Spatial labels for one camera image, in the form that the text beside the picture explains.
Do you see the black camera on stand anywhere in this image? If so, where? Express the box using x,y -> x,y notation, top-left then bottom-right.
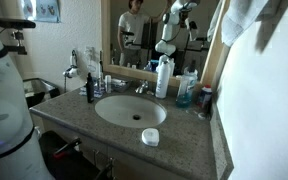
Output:
0,18 -> 36,55

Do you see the blue mouthwash bottle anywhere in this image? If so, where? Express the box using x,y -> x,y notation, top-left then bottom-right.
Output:
176,69 -> 198,108

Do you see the wood framed mirror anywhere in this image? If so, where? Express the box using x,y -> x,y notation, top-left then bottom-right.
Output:
100,0 -> 232,88

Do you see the clear toiletries tray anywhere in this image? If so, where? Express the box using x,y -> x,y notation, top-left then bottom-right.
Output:
111,78 -> 131,92

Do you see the white round soap case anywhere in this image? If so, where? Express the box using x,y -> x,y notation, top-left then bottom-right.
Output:
142,128 -> 159,147

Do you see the black dropper bottle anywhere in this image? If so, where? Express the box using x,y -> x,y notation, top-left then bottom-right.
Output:
86,73 -> 94,103

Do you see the small white capped bottle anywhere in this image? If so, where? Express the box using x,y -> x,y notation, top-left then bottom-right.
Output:
105,75 -> 111,93

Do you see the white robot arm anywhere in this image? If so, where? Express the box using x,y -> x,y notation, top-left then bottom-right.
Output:
0,41 -> 55,180

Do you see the white oval sink basin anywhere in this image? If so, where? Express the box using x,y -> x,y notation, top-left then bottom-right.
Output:
95,95 -> 167,128

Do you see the wall picture poster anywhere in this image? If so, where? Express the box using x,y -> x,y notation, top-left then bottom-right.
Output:
21,0 -> 60,23

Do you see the red capped shaving can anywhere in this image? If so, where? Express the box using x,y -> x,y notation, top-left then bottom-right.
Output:
197,85 -> 212,109

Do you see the chrome faucet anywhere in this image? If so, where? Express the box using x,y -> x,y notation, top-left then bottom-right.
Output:
135,80 -> 149,94

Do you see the tall white spray bottle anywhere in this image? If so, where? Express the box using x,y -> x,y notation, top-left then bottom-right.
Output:
155,61 -> 170,99

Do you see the grey towel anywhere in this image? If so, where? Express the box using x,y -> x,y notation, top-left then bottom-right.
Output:
221,0 -> 281,47

